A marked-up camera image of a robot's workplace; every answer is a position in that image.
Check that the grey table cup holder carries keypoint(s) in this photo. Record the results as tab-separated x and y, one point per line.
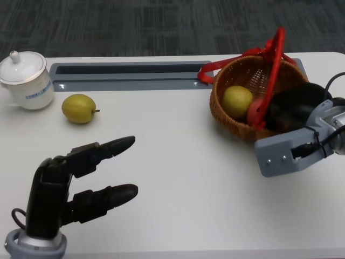
300	67

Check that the white mug lid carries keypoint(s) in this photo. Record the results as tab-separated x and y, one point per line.
23	67

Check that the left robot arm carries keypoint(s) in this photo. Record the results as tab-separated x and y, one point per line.
35	246

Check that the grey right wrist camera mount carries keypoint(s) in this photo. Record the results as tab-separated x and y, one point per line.
277	153

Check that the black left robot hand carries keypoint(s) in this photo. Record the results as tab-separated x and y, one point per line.
49	194

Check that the red birthday ribbon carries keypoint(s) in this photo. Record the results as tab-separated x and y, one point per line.
206	76

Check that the grey table tray slot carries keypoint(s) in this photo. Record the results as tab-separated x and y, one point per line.
129	81

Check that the white ceramic mug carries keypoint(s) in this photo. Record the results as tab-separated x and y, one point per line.
36	94

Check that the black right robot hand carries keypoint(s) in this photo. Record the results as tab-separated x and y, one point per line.
296	102

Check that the yellow-green pear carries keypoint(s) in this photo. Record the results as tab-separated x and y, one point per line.
78	108
237	101

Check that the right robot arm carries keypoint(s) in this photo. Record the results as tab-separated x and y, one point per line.
337	121

